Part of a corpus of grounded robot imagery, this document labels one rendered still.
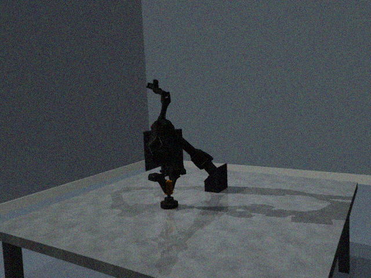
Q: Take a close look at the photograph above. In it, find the orange knob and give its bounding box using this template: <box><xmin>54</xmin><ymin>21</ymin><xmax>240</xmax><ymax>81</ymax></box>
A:
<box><xmin>165</xmin><ymin>180</ymin><xmax>173</xmax><ymax>195</ymax></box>

